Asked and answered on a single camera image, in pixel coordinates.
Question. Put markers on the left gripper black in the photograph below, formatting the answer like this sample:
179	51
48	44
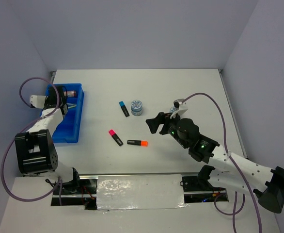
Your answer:
47	103

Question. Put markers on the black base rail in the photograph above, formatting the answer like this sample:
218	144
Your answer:
85	195

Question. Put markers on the pink cap black highlighter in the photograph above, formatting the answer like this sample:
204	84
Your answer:
115	137

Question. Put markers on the blue paint jar right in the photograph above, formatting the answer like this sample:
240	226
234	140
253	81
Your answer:
173	109

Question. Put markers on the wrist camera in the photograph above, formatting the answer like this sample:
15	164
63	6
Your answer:
37	101
180	108

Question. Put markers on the orange cap black highlighter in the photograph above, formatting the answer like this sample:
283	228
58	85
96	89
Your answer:
137	143

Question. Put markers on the blue cap black highlighter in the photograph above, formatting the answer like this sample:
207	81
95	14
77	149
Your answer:
124	109

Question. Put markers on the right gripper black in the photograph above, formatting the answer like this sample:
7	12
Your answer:
161	118

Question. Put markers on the blue paint jar left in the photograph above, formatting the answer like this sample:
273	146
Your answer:
136	107

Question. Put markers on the blue paint jar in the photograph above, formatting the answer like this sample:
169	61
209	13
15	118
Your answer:
173	109
136	107

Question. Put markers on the silver foil plate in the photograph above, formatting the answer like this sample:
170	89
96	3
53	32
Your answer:
139	192

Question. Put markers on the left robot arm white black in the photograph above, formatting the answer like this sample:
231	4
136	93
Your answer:
35	150

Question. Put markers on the pink cap pencil tube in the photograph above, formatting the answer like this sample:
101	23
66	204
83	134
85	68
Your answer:
70	94

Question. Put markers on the blue compartment bin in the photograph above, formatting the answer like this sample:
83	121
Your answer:
68	130

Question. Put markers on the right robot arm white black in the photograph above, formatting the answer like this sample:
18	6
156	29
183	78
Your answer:
221	168

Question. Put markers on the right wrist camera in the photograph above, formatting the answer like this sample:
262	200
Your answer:
180	108

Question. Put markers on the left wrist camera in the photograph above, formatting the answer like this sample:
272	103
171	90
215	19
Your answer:
37	101

